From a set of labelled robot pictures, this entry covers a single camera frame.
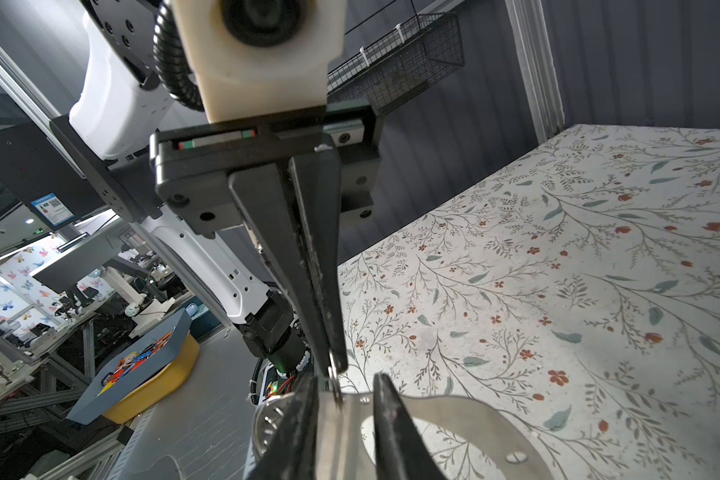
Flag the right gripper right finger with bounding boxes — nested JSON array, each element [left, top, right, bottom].
[[373, 373, 445, 480]]

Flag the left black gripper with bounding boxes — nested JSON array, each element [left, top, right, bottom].
[[148, 98, 385, 379]]

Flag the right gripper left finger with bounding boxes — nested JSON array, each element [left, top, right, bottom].
[[248, 376, 318, 479]]

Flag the green tagged key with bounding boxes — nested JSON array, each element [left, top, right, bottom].
[[328, 351, 343, 405]]

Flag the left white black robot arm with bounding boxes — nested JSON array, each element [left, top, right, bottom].
[[51, 1, 382, 376]]

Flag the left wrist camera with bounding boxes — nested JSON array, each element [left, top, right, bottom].
[[170, 1, 347, 123]]

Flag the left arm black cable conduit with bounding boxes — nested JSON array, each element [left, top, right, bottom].
[[152, 0, 206, 114]]

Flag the black wire basket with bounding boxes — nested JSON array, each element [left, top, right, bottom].
[[328, 13, 465, 115]]

